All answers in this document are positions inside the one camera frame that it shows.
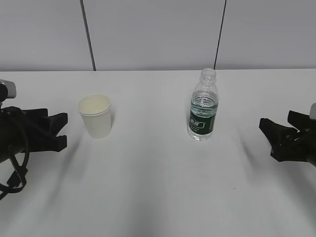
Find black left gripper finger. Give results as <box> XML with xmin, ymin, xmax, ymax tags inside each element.
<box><xmin>45</xmin><ymin>135</ymin><xmax>67</xmax><ymax>152</ymax></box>
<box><xmin>45</xmin><ymin>113</ymin><xmax>68</xmax><ymax>138</ymax></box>

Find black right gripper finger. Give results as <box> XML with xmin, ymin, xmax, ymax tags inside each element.
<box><xmin>287</xmin><ymin>111</ymin><xmax>316</xmax><ymax>131</ymax></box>
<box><xmin>259</xmin><ymin>118</ymin><xmax>298</xmax><ymax>162</ymax></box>

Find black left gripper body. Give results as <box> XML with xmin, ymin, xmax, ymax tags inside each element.
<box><xmin>0</xmin><ymin>106</ymin><xmax>47</xmax><ymax>162</ymax></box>

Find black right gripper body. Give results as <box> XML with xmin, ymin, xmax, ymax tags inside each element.
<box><xmin>284</xmin><ymin>127</ymin><xmax>316</xmax><ymax>166</ymax></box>

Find white paper cup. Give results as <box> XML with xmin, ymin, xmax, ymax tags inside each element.
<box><xmin>77</xmin><ymin>94</ymin><xmax>112</xmax><ymax>139</ymax></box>

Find clear green-label water bottle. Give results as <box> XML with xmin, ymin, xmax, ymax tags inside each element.
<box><xmin>187</xmin><ymin>68</ymin><xmax>219</xmax><ymax>141</ymax></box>

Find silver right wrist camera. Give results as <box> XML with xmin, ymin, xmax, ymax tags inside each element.
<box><xmin>309</xmin><ymin>103</ymin><xmax>316</xmax><ymax>120</ymax></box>

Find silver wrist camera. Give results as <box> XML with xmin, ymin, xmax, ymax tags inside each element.
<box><xmin>0</xmin><ymin>79</ymin><xmax>16</xmax><ymax>102</ymax></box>
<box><xmin>309</xmin><ymin>103</ymin><xmax>316</xmax><ymax>120</ymax></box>

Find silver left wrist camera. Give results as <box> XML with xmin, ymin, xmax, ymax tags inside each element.
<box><xmin>0</xmin><ymin>79</ymin><xmax>16</xmax><ymax>102</ymax></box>

